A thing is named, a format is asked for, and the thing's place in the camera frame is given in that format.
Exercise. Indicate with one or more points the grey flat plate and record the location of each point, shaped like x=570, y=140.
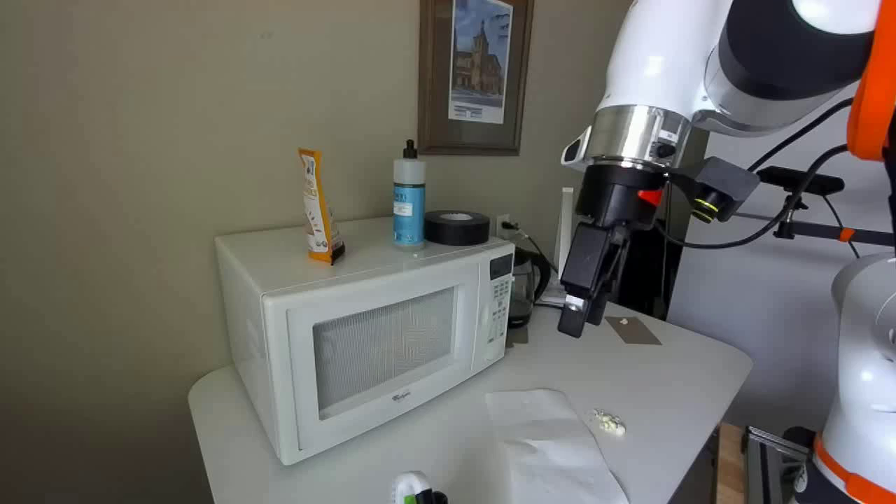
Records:
x=633, y=329

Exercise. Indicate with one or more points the robot mounting cart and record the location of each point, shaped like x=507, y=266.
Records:
x=774, y=462

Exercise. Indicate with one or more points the white paper towel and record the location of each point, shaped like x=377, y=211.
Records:
x=549, y=449

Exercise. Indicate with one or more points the black round bowl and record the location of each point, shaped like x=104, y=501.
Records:
x=458, y=228

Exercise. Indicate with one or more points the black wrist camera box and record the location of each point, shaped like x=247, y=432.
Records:
x=718, y=186

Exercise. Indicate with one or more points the white bottle blue label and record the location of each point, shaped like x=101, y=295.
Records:
x=406, y=205

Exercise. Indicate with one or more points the orange packet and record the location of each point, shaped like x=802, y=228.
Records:
x=315, y=211

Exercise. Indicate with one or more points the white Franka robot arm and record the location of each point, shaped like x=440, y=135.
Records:
x=661, y=56

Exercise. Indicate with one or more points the pale crumb pile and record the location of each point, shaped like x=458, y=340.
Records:
x=611, y=422

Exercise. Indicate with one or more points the brown framed wall picture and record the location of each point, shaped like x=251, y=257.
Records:
x=476, y=72

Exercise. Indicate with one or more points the white microwave oven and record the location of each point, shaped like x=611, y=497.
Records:
x=374, y=344

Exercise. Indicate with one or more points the black tripod stand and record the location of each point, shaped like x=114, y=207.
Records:
x=822, y=183

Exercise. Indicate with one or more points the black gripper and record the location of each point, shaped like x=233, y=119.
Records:
x=618, y=197

